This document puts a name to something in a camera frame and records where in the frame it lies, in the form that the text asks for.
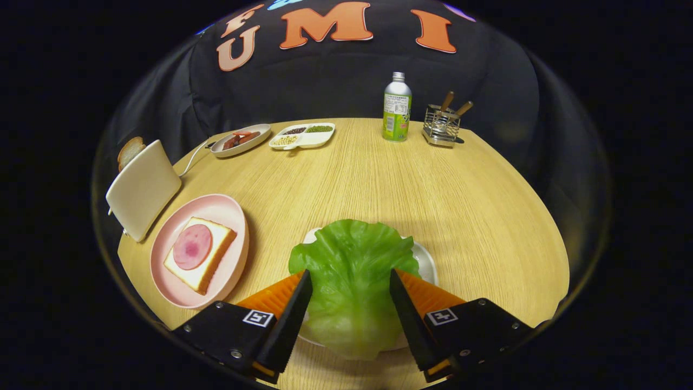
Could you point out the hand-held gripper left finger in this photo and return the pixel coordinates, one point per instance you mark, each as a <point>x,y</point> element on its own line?
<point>284,336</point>

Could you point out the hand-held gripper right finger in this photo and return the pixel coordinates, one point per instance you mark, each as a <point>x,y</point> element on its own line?
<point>411,330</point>

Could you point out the green lettuce leaf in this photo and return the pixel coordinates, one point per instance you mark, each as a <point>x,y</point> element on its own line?
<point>352,271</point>

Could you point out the toasted bread slice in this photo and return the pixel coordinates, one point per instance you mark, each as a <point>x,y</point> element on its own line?
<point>130,151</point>

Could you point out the white plate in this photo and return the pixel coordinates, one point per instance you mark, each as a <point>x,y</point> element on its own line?
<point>426,262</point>

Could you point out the thick white bread slice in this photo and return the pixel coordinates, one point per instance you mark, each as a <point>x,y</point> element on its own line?
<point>203,273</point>

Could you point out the pink ham slice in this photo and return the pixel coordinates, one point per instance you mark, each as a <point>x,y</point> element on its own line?
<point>192,246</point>

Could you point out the pink plate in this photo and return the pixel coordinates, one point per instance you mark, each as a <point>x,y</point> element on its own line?
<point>227,211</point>

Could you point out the grey round plate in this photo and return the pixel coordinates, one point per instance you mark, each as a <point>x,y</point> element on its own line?
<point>254,143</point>

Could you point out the pile of yellow soybeans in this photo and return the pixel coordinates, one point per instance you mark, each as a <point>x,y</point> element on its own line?
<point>285,140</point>

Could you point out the white divided dish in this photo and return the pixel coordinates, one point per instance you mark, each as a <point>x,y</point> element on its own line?
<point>314,139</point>

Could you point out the brown meat piece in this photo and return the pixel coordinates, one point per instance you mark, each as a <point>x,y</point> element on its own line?
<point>231,143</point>
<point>249,137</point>

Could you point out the white toaster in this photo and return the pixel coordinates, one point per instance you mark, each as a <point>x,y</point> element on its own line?
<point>143,189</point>

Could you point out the pile of dark red beans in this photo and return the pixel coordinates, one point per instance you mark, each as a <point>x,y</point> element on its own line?
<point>295,130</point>

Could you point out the pile of green mung beans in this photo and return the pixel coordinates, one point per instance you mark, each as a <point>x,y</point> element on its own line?
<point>319,129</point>

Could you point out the green label metal bottle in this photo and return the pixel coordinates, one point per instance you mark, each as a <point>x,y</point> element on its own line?
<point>397,116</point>

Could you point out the black backdrop cloth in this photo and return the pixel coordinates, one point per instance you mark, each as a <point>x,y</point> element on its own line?
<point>335,81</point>

